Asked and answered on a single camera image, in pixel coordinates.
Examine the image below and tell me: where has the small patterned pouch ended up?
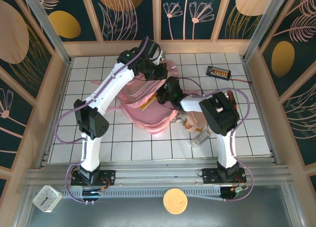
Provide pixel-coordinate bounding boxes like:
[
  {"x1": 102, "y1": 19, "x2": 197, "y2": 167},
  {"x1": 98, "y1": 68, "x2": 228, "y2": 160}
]
[{"x1": 174, "y1": 114, "x2": 187, "y2": 126}]

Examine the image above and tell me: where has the pink backpack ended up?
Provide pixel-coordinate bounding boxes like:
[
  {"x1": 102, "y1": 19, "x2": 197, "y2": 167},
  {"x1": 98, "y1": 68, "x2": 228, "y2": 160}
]
[{"x1": 91, "y1": 60, "x2": 180, "y2": 139}]

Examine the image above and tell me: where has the beige plush toy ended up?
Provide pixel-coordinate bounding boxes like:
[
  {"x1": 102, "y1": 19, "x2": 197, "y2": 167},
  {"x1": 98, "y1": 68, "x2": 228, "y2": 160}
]
[{"x1": 184, "y1": 110, "x2": 210, "y2": 134}]

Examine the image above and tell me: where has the clear plastic box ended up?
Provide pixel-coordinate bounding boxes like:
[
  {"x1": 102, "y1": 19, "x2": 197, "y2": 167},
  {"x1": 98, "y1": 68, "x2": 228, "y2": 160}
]
[{"x1": 189, "y1": 129, "x2": 212, "y2": 148}]

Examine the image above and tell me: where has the black charger board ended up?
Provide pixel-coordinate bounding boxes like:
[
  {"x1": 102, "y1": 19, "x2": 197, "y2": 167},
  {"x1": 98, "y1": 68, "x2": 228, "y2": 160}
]
[{"x1": 206, "y1": 65, "x2": 232, "y2": 81}]

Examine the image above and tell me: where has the round yellow cork disc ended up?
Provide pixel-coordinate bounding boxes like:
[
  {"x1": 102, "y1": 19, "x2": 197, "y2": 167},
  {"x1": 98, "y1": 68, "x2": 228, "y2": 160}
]
[{"x1": 162, "y1": 188, "x2": 188, "y2": 215}]

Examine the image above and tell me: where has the white alarm clock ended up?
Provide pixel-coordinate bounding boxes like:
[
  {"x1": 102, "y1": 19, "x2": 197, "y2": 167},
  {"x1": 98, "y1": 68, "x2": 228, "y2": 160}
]
[{"x1": 32, "y1": 185, "x2": 62, "y2": 213}]

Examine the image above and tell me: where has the red cable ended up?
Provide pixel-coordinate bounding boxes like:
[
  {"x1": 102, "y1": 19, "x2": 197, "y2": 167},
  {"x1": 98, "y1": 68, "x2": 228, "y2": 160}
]
[{"x1": 231, "y1": 77, "x2": 252, "y2": 84}]

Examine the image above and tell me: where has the aluminium mounting rail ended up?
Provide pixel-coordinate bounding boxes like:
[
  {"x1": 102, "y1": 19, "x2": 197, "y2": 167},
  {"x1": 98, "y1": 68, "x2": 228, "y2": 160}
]
[{"x1": 24, "y1": 162, "x2": 291, "y2": 188}]

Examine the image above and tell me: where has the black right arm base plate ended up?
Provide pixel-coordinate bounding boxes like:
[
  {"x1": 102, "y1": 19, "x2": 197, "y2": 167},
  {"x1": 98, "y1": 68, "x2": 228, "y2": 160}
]
[{"x1": 202, "y1": 167, "x2": 247, "y2": 186}]

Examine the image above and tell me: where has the grey slotted cable duct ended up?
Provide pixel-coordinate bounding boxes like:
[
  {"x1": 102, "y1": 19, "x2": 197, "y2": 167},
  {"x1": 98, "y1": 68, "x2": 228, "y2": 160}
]
[{"x1": 61, "y1": 187, "x2": 220, "y2": 198}]

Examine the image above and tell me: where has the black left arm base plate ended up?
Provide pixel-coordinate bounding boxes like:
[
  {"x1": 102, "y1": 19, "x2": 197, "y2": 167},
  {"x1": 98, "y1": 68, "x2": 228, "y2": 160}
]
[{"x1": 71, "y1": 170, "x2": 116, "y2": 187}]

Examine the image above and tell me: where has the aluminium frame post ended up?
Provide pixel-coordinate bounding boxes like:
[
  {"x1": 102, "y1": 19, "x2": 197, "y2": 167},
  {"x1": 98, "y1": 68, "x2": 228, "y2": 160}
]
[
  {"x1": 241, "y1": 0, "x2": 289, "y2": 62},
  {"x1": 21, "y1": 0, "x2": 73, "y2": 65}
]

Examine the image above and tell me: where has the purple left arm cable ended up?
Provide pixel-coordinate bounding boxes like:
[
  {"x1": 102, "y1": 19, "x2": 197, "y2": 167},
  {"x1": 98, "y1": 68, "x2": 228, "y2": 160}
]
[{"x1": 54, "y1": 37, "x2": 150, "y2": 203}]

